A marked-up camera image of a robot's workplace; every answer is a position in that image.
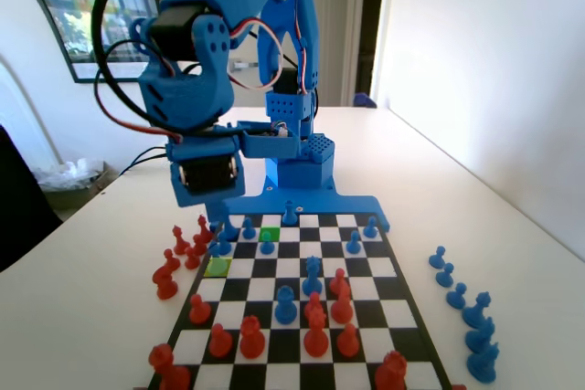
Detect blue chess bishop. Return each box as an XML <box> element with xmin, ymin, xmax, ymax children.
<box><xmin>207</xmin><ymin>237</ymin><xmax>232</xmax><ymax>278</ymax></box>
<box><xmin>461</xmin><ymin>291</ymin><xmax>494</xmax><ymax>330</ymax></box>

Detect red chess bishop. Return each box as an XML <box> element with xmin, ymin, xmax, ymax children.
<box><xmin>172</xmin><ymin>225</ymin><xmax>191</xmax><ymax>256</ymax></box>
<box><xmin>196</xmin><ymin>214</ymin><xmax>215</xmax><ymax>245</ymax></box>

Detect blue chess queen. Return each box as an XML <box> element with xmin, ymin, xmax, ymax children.
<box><xmin>301</xmin><ymin>256</ymin><xmax>324</xmax><ymax>296</ymax></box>

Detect red chess rook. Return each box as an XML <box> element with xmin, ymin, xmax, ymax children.
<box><xmin>374</xmin><ymin>351</ymin><xmax>409</xmax><ymax>390</ymax></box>
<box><xmin>149</xmin><ymin>343</ymin><xmax>192</xmax><ymax>390</ymax></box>

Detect blue chess knight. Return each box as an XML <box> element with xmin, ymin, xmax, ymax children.
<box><xmin>464</xmin><ymin>316</ymin><xmax>497</xmax><ymax>354</ymax></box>
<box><xmin>466</xmin><ymin>339</ymin><xmax>500</xmax><ymax>385</ymax></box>

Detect black white chessboard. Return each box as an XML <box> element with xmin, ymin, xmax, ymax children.
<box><xmin>144</xmin><ymin>211</ymin><xmax>453</xmax><ymax>390</ymax></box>

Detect clear plastic bag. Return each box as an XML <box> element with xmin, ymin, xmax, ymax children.
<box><xmin>34</xmin><ymin>158</ymin><xmax>105</xmax><ymax>191</ymax></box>

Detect small blue object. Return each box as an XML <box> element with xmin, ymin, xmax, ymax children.
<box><xmin>352</xmin><ymin>91</ymin><xmax>379</xmax><ymax>111</ymax></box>

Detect black chair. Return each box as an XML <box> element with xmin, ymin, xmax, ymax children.
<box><xmin>0</xmin><ymin>123</ymin><xmax>64</xmax><ymax>274</ymax></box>

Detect black framed poster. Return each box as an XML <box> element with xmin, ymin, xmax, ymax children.
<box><xmin>0</xmin><ymin>0</ymin><xmax>168</xmax><ymax>86</ymax></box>

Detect thin black table cable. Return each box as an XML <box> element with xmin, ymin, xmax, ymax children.
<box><xmin>119</xmin><ymin>145</ymin><xmax>170</xmax><ymax>176</ymax></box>
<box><xmin>119</xmin><ymin>154</ymin><xmax>170</xmax><ymax>177</ymax></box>

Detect blue gripper camera box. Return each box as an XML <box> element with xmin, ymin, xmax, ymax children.
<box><xmin>240</xmin><ymin>121</ymin><xmax>305</xmax><ymax>159</ymax></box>

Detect blue arm base plate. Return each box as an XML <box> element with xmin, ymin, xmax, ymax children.
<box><xmin>207</xmin><ymin>184</ymin><xmax>393</xmax><ymax>234</ymax></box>

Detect thick black camera cable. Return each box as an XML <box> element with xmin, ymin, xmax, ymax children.
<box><xmin>90</xmin><ymin>0</ymin><xmax>220</xmax><ymax>138</ymax></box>

